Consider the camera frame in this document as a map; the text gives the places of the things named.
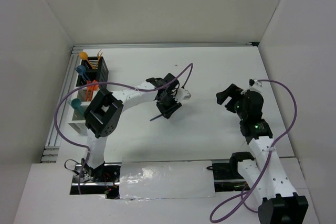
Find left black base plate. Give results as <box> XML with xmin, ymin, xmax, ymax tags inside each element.
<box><xmin>70</xmin><ymin>164</ymin><xmax>121</xmax><ymax>200</ymax></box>

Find teal plastic spoon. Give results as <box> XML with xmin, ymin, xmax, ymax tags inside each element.
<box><xmin>70</xmin><ymin>98</ymin><xmax>86</xmax><ymax>115</ymax></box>

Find orange plastic fork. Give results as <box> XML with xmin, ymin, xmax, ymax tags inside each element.
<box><xmin>85</xmin><ymin>86</ymin><xmax>93</xmax><ymax>102</ymax></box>

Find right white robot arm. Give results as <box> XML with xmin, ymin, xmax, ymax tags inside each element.
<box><xmin>209</xmin><ymin>79</ymin><xmax>309</xmax><ymax>223</ymax></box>

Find orange plastic knife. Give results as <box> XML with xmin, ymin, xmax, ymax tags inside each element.
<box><xmin>86</xmin><ymin>83</ymin><xmax>99</xmax><ymax>91</ymax></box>

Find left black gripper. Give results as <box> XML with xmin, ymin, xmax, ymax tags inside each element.
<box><xmin>155</xmin><ymin>91</ymin><xmax>181</xmax><ymax>119</ymax></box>

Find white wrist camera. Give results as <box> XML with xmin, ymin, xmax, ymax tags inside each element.
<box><xmin>175</xmin><ymin>88</ymin><xmax>191</xmax><ymax>102</ymax></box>
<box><xmin>249</xmin><ymin>79</ymin><xmax>263</xmax><ymax>90</ymax></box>

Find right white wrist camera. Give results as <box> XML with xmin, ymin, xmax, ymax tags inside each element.
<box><xmin>249</xmin><ymin>79</ymin><xmax>263</xmax><ymax>90</ymax></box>

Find yellow plastic spoon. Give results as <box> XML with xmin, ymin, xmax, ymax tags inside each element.
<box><xmin>79</xmin><ymin>51</ymin><xmax>95</xmax><ymax>69</ymax></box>

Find black slotted utensil container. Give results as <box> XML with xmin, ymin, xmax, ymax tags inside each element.
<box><xmin>76</xmin><ymin>57</ymin><xmax>109</xmax><ymax>87</ymax></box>

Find white slotted utensil container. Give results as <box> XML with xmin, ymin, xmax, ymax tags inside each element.
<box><xmin>68</xmin><ymin>88</ymin><xmax>99</xmax><ymax>136</ymax></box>

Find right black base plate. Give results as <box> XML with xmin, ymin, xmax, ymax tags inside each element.
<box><xmin>206</xmin><ymin>159</ymin><xmax>249</xmax><ymax>193</ymax></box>

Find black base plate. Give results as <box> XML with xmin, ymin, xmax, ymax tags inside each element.
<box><xmin>206</xmin><ymin>159</ymin><xmax>249</xmax><ymax>193</ymax></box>
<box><xmin>70</xmin><ymin>164</ymin><xmax>121</xmax><ymax>200</ymax></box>

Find blue plastic spoon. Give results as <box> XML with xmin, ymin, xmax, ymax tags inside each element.
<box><xmin>75</xmin><ymin>65</ymin><xmax>89</xmax><ymax>82</ymax></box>

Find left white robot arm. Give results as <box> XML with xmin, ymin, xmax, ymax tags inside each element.
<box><xmin>81</xmin><ymin>73</ymin><xmax>182</xmax><ymax>182</ymax></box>

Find aluminium rail at back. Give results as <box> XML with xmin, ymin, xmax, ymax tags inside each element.
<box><xmin>73</xmin><ymin>41</ymin><xmax>260</xmax><ymax>51</ymax></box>

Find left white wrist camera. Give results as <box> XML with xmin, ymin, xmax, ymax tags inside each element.
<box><xmin>175</xmin><ymin>88</ymin><xmax>191</xmax><ymax>102</ymax></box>

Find silver reflective tape sheet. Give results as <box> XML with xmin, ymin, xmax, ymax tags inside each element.
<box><xmin>119</xmin><ymin>161</ymin><xmax>215</xmax><ymax>199</ymax></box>

